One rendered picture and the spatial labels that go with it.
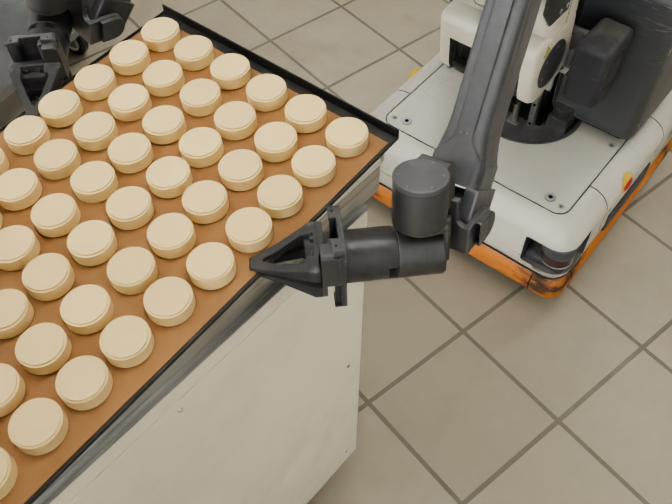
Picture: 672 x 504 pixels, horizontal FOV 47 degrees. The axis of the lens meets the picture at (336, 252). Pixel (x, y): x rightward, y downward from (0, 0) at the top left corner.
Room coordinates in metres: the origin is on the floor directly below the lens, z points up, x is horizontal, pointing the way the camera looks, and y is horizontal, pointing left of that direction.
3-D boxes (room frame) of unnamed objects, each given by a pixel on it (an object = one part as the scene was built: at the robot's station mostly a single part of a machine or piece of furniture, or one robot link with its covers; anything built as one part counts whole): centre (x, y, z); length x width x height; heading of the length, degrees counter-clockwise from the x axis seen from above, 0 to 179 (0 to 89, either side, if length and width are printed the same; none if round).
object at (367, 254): (0.51, -0.03, 0.95); 0.07 x 0.07 x 0.10; 6
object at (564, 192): (1.49, -0.48, 0.16); 0.67 x 0.64 x 0.25; 141
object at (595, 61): (1.32, -0.42, 0.55); 0.28 x 0.27 x 0.25; 51
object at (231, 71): (0.78, 0.13, 0.96); 0.05 x 0.05 x 0.02
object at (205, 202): (0.57, 0.14, 0.95); 0.05 x 0.05 x 0.02
